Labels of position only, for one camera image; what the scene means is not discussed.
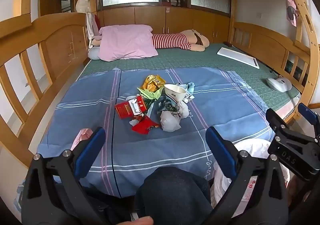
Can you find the wooden wall cabinets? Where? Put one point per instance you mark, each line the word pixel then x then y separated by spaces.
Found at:
pixel 150 16

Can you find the blue striped blanket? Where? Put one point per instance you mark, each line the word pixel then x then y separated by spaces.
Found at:
pixel 175 149

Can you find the striped plush doll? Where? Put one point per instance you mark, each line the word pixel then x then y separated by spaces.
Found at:
pixel 170 41

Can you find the white electronic device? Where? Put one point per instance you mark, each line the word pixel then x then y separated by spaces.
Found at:
pixel 278 84

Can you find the person's black trouser leg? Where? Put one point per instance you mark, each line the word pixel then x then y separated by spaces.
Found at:
pixel 172 192

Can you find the white plastic bag red print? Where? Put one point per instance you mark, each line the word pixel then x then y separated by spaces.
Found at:
pixel 255 147

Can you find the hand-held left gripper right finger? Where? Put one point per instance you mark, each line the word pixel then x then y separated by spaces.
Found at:
pixel 220 151

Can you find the green bed mat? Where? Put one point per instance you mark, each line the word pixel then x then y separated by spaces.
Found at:
pixel 212 61

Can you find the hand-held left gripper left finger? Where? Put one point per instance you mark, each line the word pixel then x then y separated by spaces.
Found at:
pixel 92 144

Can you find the white paper cup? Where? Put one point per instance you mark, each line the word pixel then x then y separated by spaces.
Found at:
pixel 175 92

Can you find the clear plastic bag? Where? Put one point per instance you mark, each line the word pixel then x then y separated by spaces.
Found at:
pixel 170 121

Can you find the red foil wrapper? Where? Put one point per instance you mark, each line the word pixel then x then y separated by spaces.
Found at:
pixel 145 127

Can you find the dark green wrapper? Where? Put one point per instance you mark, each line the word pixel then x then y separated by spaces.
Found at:
pixel 166 106

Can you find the orange snack wrapper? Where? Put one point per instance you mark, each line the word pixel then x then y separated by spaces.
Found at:
pixel 152 84

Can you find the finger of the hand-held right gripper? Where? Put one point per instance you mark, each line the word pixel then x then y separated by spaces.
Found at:
pixel 308 113
pixel 275 117

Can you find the white plush toy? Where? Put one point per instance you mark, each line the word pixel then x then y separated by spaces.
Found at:
pixel 83 2

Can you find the wooden bunk bed frame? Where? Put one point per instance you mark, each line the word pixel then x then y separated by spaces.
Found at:
pixel 60 39

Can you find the white crumpled tissue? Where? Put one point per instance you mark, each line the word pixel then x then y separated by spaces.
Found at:
pixel 183 109

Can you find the red cigarette box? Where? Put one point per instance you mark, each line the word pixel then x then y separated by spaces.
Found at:
pixel 125 111

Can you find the pink pillow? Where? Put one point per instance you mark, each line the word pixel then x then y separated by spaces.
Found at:
pixel 125 42

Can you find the light blue packet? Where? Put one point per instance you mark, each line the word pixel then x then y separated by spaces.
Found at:
pixel 191 87

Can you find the pale blue cushion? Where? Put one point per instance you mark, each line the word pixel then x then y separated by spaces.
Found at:
pixel 93 53

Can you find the pink plastic bag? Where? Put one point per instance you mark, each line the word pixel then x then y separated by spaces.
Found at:
pixel 82 137

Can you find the pink hanging cloth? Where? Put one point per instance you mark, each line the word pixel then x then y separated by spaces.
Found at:
pixel 291 7

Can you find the white flat board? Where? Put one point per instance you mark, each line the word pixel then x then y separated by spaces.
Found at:
pixel 237 57

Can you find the green paper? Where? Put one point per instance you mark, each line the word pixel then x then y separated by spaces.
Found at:
pixel 150 94

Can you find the white and red cloth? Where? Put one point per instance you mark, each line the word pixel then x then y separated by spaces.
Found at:
pixel 90 27

